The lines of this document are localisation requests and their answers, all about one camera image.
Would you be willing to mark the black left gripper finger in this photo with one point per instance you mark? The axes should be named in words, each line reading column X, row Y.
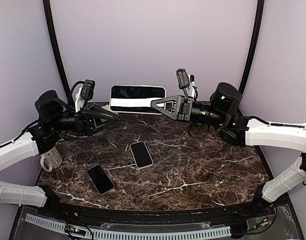
column 98, row 112
column 94, row 124

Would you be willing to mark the left black frame post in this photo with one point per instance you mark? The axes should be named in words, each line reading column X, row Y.
column 55, row 47

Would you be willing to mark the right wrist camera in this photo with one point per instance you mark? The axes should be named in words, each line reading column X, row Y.
column 186, row 83

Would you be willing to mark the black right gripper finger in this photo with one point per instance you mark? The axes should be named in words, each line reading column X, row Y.
column 169, row 104
column 174, row 115

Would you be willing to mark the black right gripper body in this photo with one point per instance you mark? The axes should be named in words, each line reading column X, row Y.
column 186, row 103

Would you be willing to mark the black front rail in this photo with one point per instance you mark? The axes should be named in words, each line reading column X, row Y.
column 95, row 216

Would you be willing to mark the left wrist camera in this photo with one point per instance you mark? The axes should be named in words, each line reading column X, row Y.
column 84, row 94

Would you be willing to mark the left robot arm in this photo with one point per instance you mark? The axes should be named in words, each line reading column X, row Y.
column 40, row 137

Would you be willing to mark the right black frame post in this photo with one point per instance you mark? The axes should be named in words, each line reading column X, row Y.
column 253, row 45

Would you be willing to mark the white scalloped bowl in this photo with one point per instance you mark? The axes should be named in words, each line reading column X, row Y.
column 106, row 107

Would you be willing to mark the white patterned mug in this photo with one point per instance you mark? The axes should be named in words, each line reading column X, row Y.
column 50, row 160

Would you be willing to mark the left phone in clear case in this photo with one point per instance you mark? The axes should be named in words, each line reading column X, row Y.
column 100, row 179

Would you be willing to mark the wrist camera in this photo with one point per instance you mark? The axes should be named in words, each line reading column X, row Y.
column 84, row 94
column 186, row 83

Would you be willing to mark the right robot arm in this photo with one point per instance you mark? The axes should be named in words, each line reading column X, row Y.
column 220, row 113

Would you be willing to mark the black frame post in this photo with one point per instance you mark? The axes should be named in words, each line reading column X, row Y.
column 253, row 45
column 55, row 47

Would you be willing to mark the white phone case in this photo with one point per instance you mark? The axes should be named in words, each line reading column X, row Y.
column 133, row 106

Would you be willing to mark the small circuit board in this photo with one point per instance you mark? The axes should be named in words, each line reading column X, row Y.
column 76, row 231

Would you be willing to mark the white slotted cable duct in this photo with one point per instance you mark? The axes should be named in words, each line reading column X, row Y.
column 102, row 234

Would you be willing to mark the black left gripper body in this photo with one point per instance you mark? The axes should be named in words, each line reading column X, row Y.
column 79, row 119

